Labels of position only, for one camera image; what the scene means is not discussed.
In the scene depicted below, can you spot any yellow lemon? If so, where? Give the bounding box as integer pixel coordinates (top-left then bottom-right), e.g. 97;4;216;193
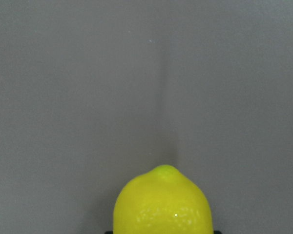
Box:
113;165;214;234

